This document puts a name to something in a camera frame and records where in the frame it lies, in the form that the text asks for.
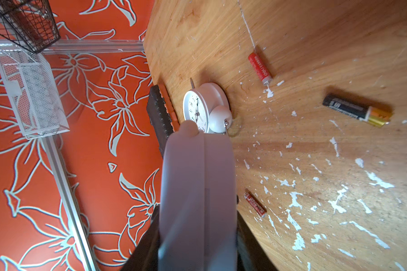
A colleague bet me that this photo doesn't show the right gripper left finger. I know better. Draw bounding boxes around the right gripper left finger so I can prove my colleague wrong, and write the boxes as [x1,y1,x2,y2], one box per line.
[120,205,160,271]

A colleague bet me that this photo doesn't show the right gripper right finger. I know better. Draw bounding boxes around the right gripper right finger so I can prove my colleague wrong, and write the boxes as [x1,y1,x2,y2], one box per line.
[236,212,278,271]

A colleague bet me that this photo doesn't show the light blue square alarm clock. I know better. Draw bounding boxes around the light blue square alarm clock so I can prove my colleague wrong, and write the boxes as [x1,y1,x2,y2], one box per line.
[158,120,237,271]

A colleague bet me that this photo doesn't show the white twin-bell alarm clock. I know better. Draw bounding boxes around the white twin-bell alarm clock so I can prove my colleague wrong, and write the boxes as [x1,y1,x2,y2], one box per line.
[183,82,233,134]

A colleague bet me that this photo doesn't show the small red black battery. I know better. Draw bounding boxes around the small red black battery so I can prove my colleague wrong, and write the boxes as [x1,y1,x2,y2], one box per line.
[244,191,267,218]

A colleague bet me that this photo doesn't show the red AAA battery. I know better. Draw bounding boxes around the red AAA battery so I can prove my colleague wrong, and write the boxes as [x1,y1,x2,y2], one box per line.
[248,53,272,86]

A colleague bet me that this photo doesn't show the black gold AA battery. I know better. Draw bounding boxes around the black gold AA battery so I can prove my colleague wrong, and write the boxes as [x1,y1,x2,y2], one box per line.
[322,93,392,127]

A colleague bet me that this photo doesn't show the black plastic tool case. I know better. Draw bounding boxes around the black plastic tool case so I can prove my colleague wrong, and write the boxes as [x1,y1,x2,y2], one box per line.
[147,85,180,157]

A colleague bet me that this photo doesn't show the clear plastic wall bin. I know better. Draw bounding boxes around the clear plastic wall bin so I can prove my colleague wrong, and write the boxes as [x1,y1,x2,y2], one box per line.
[0,43,70,139]

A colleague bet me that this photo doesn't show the black wire wall basket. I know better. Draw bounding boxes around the black wire wall basket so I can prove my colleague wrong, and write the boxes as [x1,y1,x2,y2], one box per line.
[0,0,61,54]

